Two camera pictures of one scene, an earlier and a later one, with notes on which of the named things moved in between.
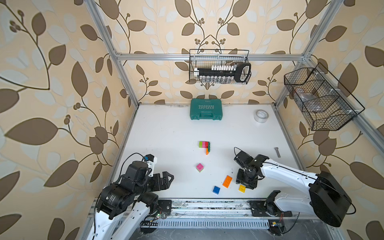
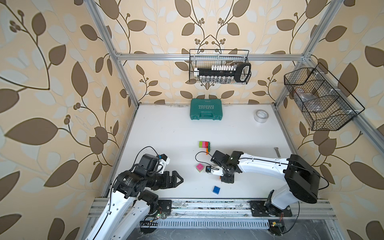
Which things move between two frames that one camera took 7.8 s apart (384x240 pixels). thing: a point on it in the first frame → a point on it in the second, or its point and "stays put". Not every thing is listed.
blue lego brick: x=216 y=190 stays put
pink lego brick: x=199 y=167 stays put
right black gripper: x=248 y=185 → x=228 y=180
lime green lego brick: x=200 y=171 stays put
